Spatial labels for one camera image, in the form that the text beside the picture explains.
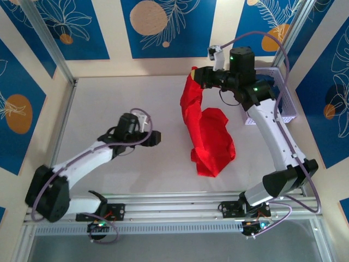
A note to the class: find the red t-shirt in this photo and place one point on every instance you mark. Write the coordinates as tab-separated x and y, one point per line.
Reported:
212	142

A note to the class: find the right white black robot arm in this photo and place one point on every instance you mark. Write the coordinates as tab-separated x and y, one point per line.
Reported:
272	131

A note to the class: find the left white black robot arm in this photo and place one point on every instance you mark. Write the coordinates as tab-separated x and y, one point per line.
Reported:
81	166

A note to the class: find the lavender plastic basket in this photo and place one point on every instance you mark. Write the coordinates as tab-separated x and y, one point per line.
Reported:
287	103

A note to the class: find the blue floral wall panel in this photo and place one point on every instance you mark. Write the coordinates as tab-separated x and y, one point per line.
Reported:
90	32
30	32
191	27
251	16
16	147
321	122
316	16

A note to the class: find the aluminium frame post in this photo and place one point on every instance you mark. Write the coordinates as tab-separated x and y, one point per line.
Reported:
53	46
294	32

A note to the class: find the aluminium side rail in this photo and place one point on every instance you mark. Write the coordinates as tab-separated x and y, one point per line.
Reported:
65	109

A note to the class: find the aluminium base frame rails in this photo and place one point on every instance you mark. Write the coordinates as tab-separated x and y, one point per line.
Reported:
169	211

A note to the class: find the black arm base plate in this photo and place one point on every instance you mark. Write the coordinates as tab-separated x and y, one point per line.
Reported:
119	210
227	209

